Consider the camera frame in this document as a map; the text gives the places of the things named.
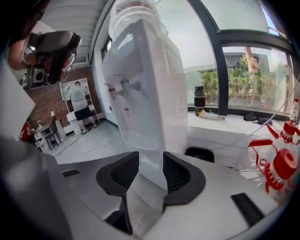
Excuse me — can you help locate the person's face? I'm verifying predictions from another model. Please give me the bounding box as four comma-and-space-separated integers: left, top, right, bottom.
8, 38, 32, 71

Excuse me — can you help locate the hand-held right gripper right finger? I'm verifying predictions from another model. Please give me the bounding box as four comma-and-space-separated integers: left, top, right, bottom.
143, 151, 281, 240

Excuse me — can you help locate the black head-worn camera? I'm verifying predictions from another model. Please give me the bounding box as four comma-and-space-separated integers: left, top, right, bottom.
23, 30, 82, 85

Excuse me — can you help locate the black thermos flask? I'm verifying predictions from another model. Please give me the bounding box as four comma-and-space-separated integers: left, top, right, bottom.
194, 86, 206, 116

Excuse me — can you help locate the small bottle red label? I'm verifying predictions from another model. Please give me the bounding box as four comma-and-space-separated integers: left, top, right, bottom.
289, 98, 300, 122

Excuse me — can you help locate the clear plastic bag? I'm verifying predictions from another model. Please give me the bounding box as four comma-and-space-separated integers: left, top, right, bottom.
198, 109, 226, 121

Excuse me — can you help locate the black metal chair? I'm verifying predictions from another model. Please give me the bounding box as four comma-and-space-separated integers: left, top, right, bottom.
45, 126, 62, 151

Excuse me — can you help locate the black floor cable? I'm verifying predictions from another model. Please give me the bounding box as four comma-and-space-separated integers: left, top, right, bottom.
53, 127, 92, 157

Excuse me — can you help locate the white water dispenser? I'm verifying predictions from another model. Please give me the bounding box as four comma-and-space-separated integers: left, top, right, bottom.
102, 18, 189, 191

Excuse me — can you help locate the white floor cable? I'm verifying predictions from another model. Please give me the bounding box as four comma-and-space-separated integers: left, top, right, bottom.
63, 145, 118, 165

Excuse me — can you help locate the large clear water bottle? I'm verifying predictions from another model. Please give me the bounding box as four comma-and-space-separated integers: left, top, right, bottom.
108, 0, 170, 44

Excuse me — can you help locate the white shelf unit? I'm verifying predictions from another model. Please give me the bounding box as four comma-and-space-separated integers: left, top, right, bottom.
60, 77, 101, 136

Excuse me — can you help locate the white window sill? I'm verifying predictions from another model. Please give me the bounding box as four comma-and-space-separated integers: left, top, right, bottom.
187, 112, 300, 150

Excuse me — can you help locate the clear water jug red cap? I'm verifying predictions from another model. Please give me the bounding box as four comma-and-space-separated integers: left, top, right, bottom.
267, 120, 300, 144
241, 139, 299, 202

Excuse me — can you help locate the black pouch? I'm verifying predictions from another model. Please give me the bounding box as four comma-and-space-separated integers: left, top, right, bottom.
243, 112, 274, 125

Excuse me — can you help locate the thin white cord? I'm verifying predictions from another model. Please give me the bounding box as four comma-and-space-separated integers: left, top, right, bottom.
210, 79, 300, 152

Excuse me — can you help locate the red bag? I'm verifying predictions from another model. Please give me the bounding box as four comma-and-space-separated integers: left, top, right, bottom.
20, 121, 30, 141

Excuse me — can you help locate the white desk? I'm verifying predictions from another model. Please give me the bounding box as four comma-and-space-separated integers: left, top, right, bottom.
34, 119, 64, 152

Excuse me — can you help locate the black window frame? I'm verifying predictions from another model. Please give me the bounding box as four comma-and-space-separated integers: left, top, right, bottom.
187, 0, 300, 118

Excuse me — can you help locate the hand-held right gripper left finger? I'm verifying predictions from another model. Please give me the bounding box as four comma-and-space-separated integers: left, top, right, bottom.
58, 151, 141, 235

